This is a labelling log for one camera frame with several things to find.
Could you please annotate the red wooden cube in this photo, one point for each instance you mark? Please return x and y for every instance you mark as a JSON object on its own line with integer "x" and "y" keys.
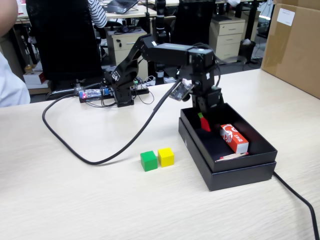
{"x": 205, "y": 125}

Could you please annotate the wooden matchstick red head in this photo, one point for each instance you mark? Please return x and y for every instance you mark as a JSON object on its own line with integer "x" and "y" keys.
{"x": 225, "y": 159}
{"x": 235, "y": 155}

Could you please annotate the controller board with red light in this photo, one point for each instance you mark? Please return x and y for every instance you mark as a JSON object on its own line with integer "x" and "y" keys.
{"x": 90, "y": 94}

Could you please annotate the seated person white shirt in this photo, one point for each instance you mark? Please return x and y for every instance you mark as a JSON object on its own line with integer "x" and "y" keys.
{"x": 10, "y": 87}

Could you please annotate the small yellow bottle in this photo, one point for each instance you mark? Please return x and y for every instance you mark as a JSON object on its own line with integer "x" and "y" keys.
{"x": 28, "y": 68}

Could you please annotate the black trash bin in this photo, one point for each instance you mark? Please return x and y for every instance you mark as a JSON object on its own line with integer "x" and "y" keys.
{"x": 247, "y": 51}

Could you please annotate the black cylindrical pole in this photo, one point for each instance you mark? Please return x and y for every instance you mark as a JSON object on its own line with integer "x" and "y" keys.
{"x": 160, "y": 15}

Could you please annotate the black mesh office chair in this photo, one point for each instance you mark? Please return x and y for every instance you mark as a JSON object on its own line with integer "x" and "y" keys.
{"x": 65, "y": 37}

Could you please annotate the large brown cardboard box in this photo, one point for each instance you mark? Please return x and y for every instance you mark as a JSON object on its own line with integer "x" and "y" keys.
{"x": 292, "y": 50}

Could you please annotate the orange white matchbox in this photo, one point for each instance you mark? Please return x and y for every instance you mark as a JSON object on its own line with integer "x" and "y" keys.
{"x": 233, "y": 138}

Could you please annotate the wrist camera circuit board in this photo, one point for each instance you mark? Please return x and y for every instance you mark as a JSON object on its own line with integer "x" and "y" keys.
{"x": 178, "y": 92}

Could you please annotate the black open box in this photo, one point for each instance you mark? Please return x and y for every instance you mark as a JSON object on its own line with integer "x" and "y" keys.
{"x": 240, "y": 180}

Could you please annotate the black cardboard box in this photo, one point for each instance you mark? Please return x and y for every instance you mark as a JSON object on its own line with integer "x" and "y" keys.
{"x": 217, "y": 147}

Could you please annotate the green wooden cube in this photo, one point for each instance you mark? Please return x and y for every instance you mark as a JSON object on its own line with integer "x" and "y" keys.
{"x": 148, "y": 161}

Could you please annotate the black fabric office chair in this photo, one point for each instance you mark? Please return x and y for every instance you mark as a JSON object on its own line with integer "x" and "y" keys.
{"x": 192, "y": 22}

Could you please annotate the beige three drawer cabinet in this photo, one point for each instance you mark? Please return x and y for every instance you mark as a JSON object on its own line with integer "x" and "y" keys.
{"x": 228, "y": 37}

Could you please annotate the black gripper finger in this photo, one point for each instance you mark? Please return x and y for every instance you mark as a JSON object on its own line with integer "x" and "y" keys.
{"x": 200, "y": 115}

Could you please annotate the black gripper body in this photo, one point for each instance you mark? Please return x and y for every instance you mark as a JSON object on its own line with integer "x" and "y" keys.
{"x": 207, "y": 98}

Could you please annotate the open black laptop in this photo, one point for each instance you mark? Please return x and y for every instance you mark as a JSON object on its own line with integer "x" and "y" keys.
{"x": 120, "y": 5}

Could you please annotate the white red carton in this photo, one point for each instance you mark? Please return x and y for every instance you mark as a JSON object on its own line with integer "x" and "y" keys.
{"x": 33, "y": 78}

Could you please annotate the beige drawer cabinet with lock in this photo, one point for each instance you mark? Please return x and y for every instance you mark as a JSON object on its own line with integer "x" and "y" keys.
{"x": 122, "y": 53}

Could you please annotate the person in striped shirt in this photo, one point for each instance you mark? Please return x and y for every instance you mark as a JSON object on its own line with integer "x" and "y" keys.
{"x": 98, "y": 15}

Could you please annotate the yellow wooden cube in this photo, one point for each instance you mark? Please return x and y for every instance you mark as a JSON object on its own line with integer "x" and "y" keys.
{"x": 166, "y": 157}

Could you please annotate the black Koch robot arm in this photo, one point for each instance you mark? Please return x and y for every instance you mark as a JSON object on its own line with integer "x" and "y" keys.
{"x": 170, "y": 53}

